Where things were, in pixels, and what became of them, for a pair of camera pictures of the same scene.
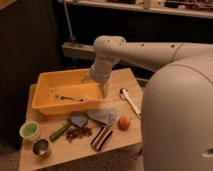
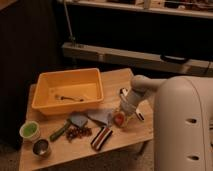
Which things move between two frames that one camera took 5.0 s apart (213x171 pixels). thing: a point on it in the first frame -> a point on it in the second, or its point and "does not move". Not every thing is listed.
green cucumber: (58, 132) does not move
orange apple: (123, 123) -> (119, 119)
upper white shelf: (195, 8) does not move
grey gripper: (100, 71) -> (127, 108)
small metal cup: (41, 147) does not move
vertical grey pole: (71, 37) does not move
